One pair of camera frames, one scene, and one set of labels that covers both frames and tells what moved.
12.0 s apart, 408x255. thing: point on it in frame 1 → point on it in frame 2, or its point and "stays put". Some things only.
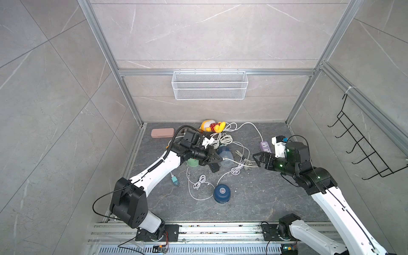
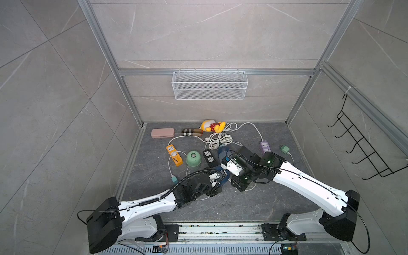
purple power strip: [265, 146] stays put
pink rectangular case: [164, 132] stays put
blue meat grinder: [225, 152] stays put
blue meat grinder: [221, 193] → [224, 179]
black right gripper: [270, 157] → [235, 181]
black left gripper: [210, 153] → [214, 191]
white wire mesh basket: [209, 85] stays put
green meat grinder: [193, 162] stays put
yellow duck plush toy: [211, 125] stays put
